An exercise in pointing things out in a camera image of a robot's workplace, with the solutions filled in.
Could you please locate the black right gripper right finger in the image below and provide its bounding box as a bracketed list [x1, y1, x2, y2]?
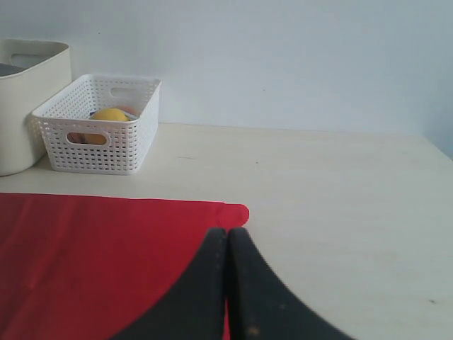
[226, 228, 351, 340]

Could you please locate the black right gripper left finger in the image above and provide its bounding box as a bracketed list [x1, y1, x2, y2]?
[112, 228, 227, 340]

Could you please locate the red toy sausage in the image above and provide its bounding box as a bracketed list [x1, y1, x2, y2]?
[67, 132, 85, 144]

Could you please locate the yellow lemon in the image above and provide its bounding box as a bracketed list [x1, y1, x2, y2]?
[83, 108, 130, 145]

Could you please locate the stainless steel cup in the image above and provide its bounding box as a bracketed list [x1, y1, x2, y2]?
[0, 63, 25, 77]

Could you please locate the red tablecloth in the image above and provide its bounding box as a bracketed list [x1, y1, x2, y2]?
[1, 193, 249, 339]

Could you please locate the white perforated basket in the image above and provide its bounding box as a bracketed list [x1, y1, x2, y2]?
[32, 74, 161, 175]

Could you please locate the cream plastic bin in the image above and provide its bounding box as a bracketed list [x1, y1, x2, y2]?
[1, 38, 72, 176]

